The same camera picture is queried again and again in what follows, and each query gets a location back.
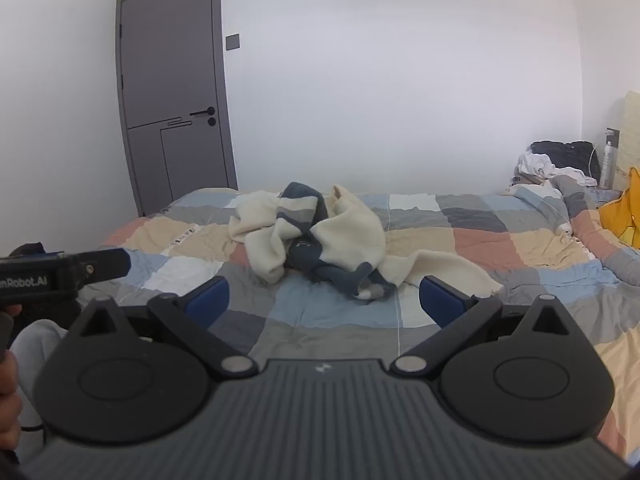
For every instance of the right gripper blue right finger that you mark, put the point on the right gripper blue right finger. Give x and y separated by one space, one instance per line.
460 318

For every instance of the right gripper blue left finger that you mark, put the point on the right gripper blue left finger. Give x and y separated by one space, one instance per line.
187 318

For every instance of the cream sweater with blue stripes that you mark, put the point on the cream sweater with blue stripes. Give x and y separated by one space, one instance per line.
339 240

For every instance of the pile of clothes on nightstand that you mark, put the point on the pile of clothes on nightstand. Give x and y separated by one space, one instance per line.
545 160

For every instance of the grey bedroom door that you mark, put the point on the grey bedroom door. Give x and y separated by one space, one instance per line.
170 63

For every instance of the person's left hand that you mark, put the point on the person's left hand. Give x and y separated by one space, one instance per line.
10 401

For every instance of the white quilt label tag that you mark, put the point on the white quilt label tag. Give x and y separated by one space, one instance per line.
183 236

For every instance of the patchwork checkered bed quilt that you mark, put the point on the patchwork checkered bed quilt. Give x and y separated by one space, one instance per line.
527 241

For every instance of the cream quilted headboard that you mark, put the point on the cream quilted headboard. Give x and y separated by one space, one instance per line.
628 153

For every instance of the black door handle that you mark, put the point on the black door handle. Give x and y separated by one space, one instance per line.
209 111

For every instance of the dark wall socket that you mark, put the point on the dark wall socket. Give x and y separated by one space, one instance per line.
612 137

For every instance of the grey wall switch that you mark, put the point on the grey wall switch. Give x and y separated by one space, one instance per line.
233 42

